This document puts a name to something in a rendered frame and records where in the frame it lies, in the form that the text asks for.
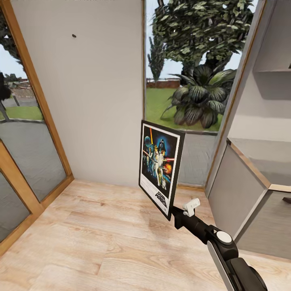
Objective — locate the dishwasher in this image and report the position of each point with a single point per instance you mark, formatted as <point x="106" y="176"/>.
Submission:
<point x="268" y="230"/>

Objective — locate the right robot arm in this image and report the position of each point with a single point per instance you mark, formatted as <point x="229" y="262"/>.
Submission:
<point x="236" y="274"/>

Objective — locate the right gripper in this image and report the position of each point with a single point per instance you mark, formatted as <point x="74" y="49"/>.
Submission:
<point x="181" y="220"/>

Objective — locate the poster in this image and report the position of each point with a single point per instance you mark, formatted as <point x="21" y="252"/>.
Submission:
<point x="160" y="156"/>

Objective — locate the fixed window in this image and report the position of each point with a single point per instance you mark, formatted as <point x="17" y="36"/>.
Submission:
<point x="195" y="52"/>

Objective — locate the door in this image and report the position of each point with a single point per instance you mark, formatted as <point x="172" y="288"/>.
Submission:
<point x="34" y="169"/>

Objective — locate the cabinet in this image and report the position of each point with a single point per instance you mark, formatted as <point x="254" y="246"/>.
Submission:
<point x="275" y="52"/>

